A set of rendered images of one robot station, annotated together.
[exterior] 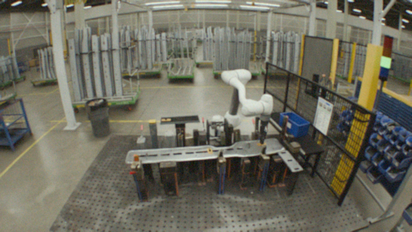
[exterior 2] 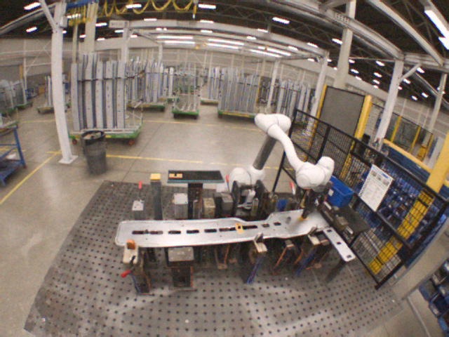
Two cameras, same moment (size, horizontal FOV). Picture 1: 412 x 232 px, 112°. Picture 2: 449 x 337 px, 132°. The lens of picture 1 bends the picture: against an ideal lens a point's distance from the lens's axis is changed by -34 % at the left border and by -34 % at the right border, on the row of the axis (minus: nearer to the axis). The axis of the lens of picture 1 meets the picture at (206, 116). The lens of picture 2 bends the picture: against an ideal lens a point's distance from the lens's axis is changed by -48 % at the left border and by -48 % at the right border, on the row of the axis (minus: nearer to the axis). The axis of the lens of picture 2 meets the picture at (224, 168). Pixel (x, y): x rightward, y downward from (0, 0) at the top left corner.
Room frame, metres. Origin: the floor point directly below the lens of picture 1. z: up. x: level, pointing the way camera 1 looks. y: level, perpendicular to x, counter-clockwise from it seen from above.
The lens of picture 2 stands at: (0.72, 0.22, 1.82)
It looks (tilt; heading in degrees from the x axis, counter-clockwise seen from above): 28 degrees down; 352
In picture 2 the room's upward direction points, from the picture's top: 9 degrees clockwise
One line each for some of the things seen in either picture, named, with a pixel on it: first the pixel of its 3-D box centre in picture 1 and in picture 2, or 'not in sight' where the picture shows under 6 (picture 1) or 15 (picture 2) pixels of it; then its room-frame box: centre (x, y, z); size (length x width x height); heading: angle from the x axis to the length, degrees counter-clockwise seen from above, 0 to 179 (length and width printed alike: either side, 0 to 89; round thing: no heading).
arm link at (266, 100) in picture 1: (265, 104); (323, 170); (1.55, -0.48, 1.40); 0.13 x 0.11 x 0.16; 120
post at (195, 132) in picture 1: (196, 148); (215, 216); (1.69, 0.09, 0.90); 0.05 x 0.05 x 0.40; 9
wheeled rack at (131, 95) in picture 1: (102, 76); (104, 106); (5.18, 2.82, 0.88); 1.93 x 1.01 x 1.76; 97
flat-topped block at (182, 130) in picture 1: (180, 141); (193, 203); (1.79, 0.25, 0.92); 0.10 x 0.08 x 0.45; 99
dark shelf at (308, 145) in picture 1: (291, 130); (329, 196); (1.83, -0.89, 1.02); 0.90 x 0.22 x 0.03; 9
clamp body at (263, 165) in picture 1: (261, 172); (302, 255); (1.35, -0.47, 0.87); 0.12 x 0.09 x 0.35; 9
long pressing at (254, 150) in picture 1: (207, 152); (236, 229); (1.48, -0.01, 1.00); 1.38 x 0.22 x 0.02; 99
